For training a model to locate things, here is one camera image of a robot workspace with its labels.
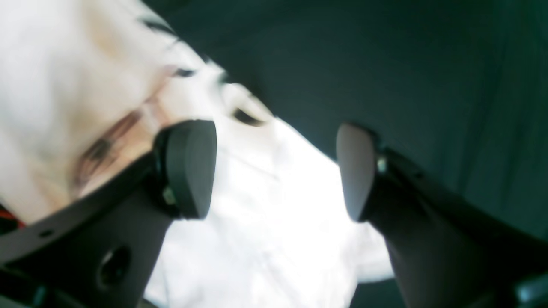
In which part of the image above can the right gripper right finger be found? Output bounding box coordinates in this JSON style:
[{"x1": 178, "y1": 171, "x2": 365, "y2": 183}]
[{"x1": 336, "y1": 123, "x2": 548, "y2": 308}]

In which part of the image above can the black table cloth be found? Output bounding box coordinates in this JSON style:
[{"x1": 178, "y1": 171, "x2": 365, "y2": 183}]
[{"x1": 141, "y1": 0, "x2": 548, "y2": 308}]

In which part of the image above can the pink T-shirt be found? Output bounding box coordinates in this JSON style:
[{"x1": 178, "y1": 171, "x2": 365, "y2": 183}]
[{"x1": 1, "y1": 0, "x2": 393, "y2": 308}]

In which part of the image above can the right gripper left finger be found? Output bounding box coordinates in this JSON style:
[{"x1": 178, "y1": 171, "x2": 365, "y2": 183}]
[{"x1": 0, "y1": 120, "x2": 217, "y2": 308}]

